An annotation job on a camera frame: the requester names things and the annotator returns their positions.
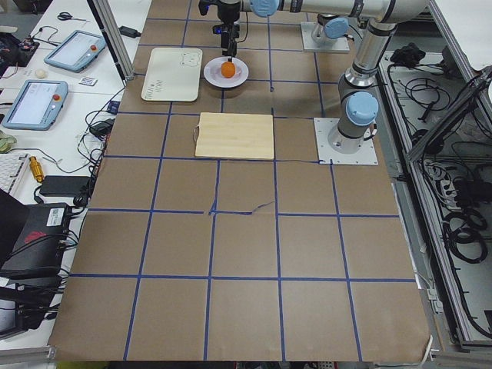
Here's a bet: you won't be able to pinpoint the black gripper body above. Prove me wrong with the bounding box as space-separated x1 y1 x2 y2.
213 22 240 40
217 0 241 23

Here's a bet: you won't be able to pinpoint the orange fruit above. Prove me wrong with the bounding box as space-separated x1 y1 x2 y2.
221 61 236 78

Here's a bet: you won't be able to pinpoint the white round plate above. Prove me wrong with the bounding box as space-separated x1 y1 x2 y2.
204 56 249 88

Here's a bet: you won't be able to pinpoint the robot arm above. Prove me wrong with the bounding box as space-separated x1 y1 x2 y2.
212 14 349 62
198 1 429 154

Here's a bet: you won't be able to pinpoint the cream bear tray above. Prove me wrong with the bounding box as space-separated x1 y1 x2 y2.
141 48 203 102

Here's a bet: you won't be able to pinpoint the wooden cutting board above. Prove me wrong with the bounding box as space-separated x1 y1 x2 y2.
195 112 274 160

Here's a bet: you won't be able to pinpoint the small black adapter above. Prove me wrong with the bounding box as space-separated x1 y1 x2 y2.
118 25 141 38

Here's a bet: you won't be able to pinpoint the far teach pendant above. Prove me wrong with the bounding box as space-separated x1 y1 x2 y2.
44 30 106 72

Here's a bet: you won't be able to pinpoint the teach pendant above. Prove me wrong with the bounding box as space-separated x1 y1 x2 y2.
2 80 68 131
44 30 106 72

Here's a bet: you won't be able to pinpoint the black scissors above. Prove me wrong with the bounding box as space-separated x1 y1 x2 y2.
57 12 72 21

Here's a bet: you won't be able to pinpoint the near teach pendant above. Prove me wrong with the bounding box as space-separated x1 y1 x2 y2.
2 80 68 131

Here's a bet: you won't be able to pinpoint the black power adapter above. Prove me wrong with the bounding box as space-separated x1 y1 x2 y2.
39 175 89 197

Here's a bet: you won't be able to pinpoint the white keyboard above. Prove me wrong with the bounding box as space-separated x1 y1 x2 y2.
0 153 29 195

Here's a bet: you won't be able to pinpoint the black computer box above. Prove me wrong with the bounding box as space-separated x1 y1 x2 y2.
1 202 71 279

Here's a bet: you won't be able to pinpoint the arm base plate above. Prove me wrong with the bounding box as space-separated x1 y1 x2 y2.
314 118 378 165
301 22 350 54

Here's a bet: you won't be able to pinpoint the aluminium frame post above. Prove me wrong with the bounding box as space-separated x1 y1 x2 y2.
87 0 135 82

